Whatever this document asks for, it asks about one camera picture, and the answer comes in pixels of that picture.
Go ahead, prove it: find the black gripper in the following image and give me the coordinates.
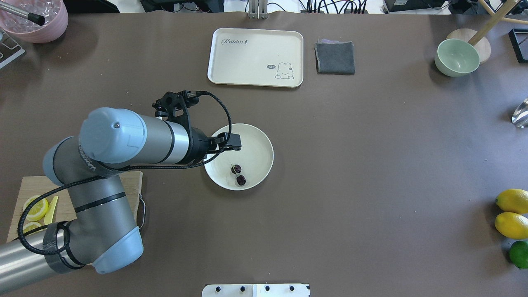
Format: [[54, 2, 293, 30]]
[[189, 127, 242, 163]]

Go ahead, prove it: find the dark red cherry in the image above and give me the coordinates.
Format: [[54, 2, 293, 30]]
[[231, 164, 242, 175], [236, 175, 246, 186]]

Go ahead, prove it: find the round cream plate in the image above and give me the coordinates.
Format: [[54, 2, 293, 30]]
[[204, 123, 275, 191]]

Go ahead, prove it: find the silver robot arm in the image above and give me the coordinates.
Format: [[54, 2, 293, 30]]
[[1, 107, 242, 293]]

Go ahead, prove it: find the cream rabbit tray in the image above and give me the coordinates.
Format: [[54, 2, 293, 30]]
[[207, 28, 304, 88]]

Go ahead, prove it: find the mirrored glass tray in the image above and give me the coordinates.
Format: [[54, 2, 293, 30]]
[[508, 28, 528, 64]]

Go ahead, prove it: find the folded grey cloth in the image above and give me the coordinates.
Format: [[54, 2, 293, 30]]
[[314, 39, 355, 75]]

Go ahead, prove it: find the yellow plastic knife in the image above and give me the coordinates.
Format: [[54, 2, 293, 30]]
[[43, 196, 59, 224]]

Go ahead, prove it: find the wooden cutting board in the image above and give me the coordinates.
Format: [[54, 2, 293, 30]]
[[6, 171, 143, 243]]

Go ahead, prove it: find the lemon slice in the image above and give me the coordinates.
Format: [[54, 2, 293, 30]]
[[22, 222, 42, 235], [22, 195, 49, 222]]

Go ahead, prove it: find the pink mixing bowl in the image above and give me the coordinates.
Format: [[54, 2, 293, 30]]
[[0, 0, 68, 44]]

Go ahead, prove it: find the white cup rack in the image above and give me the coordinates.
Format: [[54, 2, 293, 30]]
[[0, 29, 25, 69]]

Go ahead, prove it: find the mint green bowl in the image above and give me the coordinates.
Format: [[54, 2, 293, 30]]
[[434, 39, 480, 78]]

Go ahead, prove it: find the yellow lemon right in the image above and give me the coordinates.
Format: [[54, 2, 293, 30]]
[[495, 189, 528, 214]]

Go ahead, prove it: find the yellow lemon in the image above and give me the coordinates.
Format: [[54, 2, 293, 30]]
[[495, 189, 528, 214], [494, 212, 528, 240]]

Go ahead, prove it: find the steel scoop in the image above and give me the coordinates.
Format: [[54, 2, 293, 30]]
[[511, 98, 528, 128]]

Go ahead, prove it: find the yellow lemon left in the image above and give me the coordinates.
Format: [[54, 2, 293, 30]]
[[494, 212, 528, 240]]

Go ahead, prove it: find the green lime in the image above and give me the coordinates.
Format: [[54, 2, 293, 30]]
[[509, 240, 528, 269]]

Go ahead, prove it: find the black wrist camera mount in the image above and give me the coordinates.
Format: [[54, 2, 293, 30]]
[[152, 90, 199, 130]]

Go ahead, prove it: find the aluminium frame post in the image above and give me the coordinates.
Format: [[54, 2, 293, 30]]
[[247, 0, 268, 19]]

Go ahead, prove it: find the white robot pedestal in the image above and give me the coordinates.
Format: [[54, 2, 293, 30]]
[[201, 283, 311, 297]]

